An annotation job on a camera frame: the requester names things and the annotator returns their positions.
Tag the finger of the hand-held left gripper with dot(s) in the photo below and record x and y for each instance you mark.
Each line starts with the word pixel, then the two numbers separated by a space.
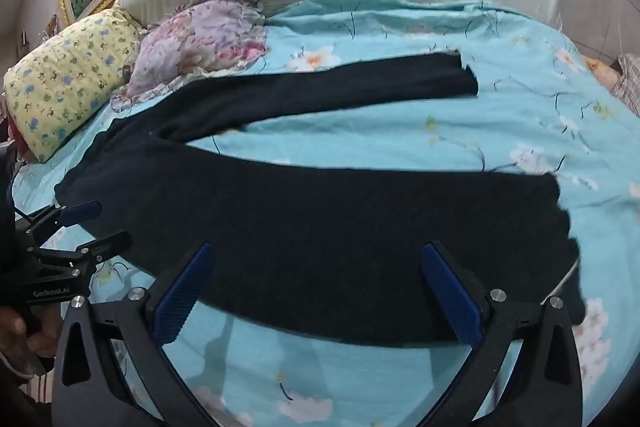
pixel 107 244
pixel 82 209

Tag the person's left hand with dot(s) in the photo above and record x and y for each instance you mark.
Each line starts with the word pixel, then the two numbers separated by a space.
pixel 17 337

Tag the black pants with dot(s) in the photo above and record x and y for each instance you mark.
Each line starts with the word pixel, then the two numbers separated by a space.
pixel 310 227

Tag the teal floral bed sheet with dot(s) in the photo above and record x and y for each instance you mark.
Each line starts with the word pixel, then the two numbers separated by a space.
pixel 390 132

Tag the plaid cloth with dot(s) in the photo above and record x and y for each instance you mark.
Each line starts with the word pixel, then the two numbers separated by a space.
pixel 627 79

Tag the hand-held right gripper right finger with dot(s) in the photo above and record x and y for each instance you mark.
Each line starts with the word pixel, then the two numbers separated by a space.
pixel 452 294

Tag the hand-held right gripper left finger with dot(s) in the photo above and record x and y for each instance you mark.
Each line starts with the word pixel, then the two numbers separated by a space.
pixel 182 294

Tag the yellow patterned pillow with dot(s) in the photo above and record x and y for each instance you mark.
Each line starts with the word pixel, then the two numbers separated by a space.
pixel 65 77

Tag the pink floral ruffled pillow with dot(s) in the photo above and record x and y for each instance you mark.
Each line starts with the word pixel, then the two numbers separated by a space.
pixel 200 42

